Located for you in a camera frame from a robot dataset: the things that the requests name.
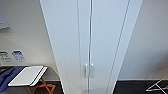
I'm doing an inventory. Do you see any orange folding frame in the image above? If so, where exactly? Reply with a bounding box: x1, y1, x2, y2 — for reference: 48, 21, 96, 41
26, 77, 57, 94

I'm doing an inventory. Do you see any grey wall-mounted board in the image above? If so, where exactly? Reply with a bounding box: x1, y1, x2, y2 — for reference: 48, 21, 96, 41
0, 9, 11, 31

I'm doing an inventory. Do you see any white door handle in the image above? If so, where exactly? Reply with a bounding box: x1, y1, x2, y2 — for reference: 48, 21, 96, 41
83, 62, 89, 79
89, 62, 96, 79

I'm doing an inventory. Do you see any flat white board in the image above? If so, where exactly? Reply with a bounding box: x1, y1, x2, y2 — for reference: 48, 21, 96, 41
7, 65, 49, 88

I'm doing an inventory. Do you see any white wardrobe door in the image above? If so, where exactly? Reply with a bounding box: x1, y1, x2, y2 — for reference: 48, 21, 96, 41
39, 0, 92, 94
89, 0, 144, 94

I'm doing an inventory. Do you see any blue plastic object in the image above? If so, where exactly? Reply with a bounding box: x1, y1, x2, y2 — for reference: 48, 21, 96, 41
0, 66, 26, 93

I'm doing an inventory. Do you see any white wall sign blue print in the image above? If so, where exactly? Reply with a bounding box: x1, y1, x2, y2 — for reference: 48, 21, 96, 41
11, 49, 27, 63

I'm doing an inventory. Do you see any white wall sign black print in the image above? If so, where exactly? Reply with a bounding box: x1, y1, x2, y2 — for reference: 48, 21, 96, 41
0, 50, 12, 63

